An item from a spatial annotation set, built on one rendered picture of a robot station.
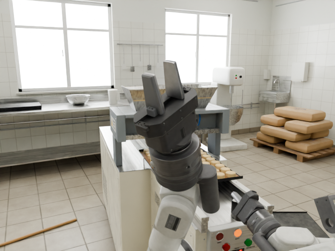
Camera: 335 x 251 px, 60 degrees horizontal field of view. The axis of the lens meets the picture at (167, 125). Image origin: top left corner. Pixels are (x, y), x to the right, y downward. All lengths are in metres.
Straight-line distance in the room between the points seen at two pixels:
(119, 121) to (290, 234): 1.07
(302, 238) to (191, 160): 0.58
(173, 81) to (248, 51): 5.73
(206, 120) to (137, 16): 3.31
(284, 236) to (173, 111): 0.64
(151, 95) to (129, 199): 1.45
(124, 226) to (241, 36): 4.81
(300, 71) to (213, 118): 4.04
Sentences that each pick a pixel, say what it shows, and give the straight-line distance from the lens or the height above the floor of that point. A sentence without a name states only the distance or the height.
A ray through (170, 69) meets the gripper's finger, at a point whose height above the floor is 1.46.
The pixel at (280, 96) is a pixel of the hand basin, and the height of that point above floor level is 0.83.
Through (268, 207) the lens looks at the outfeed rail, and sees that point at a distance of 1.28.
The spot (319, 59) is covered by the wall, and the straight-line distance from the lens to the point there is 5.78.
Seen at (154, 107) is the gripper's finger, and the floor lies 1.41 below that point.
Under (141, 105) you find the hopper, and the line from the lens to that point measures 1.74.
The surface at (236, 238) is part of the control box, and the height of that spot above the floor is 0.79.
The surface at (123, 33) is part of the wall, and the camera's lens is 4.87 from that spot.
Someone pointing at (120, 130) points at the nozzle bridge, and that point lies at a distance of 1.68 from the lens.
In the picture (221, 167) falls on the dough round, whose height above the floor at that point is 0.92.
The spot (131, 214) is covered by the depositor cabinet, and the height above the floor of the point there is 0.55.
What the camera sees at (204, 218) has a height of 0.90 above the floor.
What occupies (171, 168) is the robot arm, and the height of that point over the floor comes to 1.31.
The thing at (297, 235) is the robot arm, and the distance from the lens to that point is 0.99.
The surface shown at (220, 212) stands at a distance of 1.32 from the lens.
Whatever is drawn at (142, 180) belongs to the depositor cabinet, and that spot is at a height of 0.77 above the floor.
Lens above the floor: 1.47
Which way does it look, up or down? 12 degrees down
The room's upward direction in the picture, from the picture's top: straight up
